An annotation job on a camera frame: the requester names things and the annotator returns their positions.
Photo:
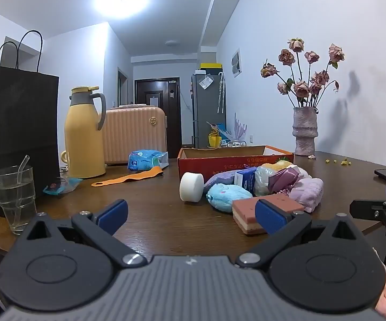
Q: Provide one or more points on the bright ceiling lamp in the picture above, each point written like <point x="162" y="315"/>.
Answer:
<point x="121" y="0"/>

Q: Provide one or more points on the purple knitted cloth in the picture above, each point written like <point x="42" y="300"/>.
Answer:
<point x="219" y="177"/>

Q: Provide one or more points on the white foam cylinder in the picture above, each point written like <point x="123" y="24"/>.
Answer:
<point x="191" y="187"/>

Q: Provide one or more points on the black paper bag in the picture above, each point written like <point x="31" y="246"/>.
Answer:
<point x="19" y="123"/>

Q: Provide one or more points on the pink ribbed suitcase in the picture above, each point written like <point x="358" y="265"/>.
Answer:
<point x="129" y="133"/>

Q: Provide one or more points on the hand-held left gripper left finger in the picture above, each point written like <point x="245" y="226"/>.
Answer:
<point x="114" y="214"/>

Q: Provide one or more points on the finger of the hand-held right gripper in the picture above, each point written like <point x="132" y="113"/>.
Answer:
<point x="366" y="209"/>

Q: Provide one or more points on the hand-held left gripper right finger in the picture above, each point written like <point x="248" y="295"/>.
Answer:
<point x="270" y="219"/>

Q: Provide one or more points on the blue and red packet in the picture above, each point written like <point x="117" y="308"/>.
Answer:
<point x="59" y="187"/>

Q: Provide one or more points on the pink textured vase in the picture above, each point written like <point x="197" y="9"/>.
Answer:
<point x="305" y="130"/>

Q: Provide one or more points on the blue and white carton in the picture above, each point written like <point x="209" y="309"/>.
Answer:
<point x="244" y="179"/>

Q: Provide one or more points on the purple coral ornament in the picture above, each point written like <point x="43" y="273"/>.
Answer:
<point x="240" y="128"/>

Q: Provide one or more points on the pale green plastic bag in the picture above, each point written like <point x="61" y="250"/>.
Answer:
<point x="261" y="180"/>

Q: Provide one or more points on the paper note on refrigerator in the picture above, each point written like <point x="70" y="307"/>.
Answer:
<point x="205" y="82"/>

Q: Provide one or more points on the dried pink roses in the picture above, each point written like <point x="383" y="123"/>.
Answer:
<point x="301" y="88"/>

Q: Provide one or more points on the glass straw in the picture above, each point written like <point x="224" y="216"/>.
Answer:
<point x="24" y="164"/>

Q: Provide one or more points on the pink satin scrunchie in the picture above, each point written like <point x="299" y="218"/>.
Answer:
<point x="281" y="179"/>

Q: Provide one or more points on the yellow mug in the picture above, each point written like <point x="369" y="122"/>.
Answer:
<point x="64" y="157"/>

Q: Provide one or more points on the blue plush toy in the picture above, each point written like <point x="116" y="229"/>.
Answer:
<point x="226" y="195"/>

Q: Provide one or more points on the grey refrigerator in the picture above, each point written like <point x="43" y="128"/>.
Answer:
<point x="206" y="113"/>

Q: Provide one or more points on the wall picture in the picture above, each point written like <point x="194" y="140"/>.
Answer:
<point x="235" y="63"/>

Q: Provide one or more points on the yellow plush toy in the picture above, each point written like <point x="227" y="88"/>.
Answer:
<point x="276" y="165"/>

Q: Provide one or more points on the hanging umbrella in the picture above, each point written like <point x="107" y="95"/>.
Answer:
<point x="220" y="93"/>

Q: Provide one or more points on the clear drinking glass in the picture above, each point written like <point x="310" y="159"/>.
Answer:
<point x="12" y="207"/>

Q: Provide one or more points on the yellow box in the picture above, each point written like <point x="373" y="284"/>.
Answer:
<point x="211" y="66"/>

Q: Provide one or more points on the yellow thermos jug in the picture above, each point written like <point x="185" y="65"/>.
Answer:
<point x="82" y="140"/>

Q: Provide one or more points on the scattered yellow crumbs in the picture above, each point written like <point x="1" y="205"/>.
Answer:
<point x="345" y="163"/>

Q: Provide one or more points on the red cardboard box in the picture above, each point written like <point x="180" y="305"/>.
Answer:
<point x="213" y="167"/>

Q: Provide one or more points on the dark entrance door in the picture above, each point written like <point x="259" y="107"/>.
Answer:
<point x="156" y="88"/>

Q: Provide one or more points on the lavender towel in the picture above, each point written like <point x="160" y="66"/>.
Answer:
<point x="308" y="190"/>

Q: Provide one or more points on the blue tissue pack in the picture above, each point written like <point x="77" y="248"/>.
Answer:
<point x="143" y="160"/>

